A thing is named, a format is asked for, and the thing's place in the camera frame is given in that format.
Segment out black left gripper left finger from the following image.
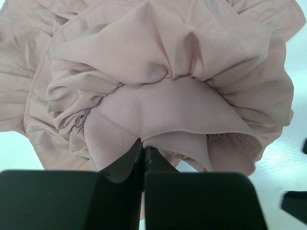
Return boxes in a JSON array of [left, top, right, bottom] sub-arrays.
[[0, 141, 144, 230]]

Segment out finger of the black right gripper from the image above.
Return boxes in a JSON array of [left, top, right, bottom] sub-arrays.
[[281, 191, 307, 219], [302, 139, 307, 155]]

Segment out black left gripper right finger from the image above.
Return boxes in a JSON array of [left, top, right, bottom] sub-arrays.
[[145, 148, 268, 230]]

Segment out pink pleated skirt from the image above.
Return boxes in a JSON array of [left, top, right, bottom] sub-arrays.
[[0, 0, 306, 175]]

